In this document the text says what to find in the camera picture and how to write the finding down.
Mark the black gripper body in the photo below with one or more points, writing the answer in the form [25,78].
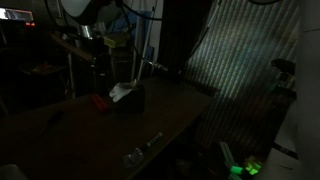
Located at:
[91,53]

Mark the white cloth towel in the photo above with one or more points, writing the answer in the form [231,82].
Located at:
[120,90]

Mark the black and white marker pen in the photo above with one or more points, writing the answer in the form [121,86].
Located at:
[152,140]

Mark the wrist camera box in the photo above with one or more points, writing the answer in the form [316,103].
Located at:
[114,41]

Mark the corrugated metal panel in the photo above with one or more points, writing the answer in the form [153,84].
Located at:
[246,60]

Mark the lit computer monitor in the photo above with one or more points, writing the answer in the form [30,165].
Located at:
[15,15]

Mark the black camera on stand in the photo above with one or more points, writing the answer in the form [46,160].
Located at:
[283,66]

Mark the bright green plastic object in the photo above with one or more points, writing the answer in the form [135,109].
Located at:
[248,168]

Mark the white metal pole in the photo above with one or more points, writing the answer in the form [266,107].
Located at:
[145,50]
[134,63]

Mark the dark vertical post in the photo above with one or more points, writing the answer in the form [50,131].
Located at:
[101,73]

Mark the crumpled clear plastic piece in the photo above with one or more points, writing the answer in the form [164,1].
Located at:
[133,157]

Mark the orange flat object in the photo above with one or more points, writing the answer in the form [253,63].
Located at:
[42,67]

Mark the small black basket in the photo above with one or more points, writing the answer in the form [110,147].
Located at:
[133,101]

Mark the red rectangular block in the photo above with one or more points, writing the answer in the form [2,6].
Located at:
[99,103]

